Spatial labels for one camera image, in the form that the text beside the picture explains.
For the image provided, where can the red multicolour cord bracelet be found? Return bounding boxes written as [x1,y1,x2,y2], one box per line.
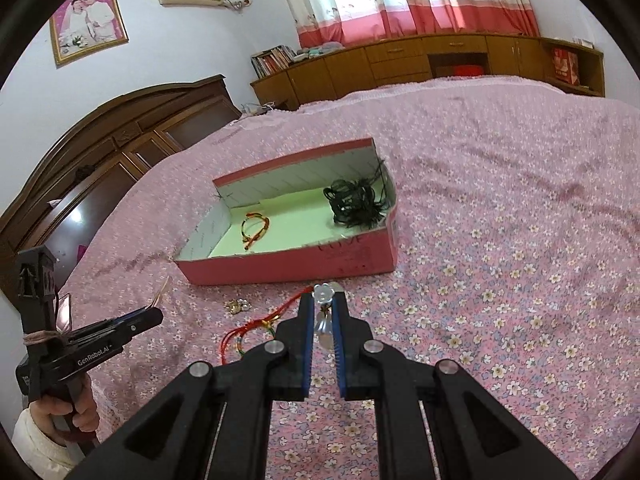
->
[219,286,316,366]

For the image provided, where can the white flower hair clip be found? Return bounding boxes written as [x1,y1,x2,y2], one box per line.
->
[312,283,335,351]

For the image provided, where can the white left sleeve forearm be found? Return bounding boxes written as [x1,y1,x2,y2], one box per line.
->
[11,408,77,480]

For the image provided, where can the pink cardboard jewelry box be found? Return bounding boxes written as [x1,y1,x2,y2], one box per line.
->
[174,138,398,286]

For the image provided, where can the person's left hand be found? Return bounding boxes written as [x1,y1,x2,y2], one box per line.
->
[28,374,100,445]

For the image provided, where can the dark wooden headboard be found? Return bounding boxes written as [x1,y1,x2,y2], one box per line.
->
[1,75,240,302]

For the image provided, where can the pink floral bed sheet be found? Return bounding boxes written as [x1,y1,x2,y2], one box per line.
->
[65,77,639,479]

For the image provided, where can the row of books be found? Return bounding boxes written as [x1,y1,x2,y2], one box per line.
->
[250,44,296,79]

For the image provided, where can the long wooden cabinet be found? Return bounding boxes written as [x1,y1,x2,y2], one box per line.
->
[252,34,605,110]

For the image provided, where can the framed wedding photo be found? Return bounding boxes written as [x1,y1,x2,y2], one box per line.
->
[49,0,129,68]

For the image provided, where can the red item in cabinet niche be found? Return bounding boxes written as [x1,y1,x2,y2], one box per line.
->
[452,64,485,77]

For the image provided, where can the pink white floral curtain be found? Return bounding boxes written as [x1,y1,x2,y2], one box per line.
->
[269,0,542,50]

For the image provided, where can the red gift box on shelf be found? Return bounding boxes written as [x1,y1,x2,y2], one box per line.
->
[551,48,580,86]

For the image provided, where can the red orange braided bracelet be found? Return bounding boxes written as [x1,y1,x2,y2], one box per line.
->
[240,211,271,253]

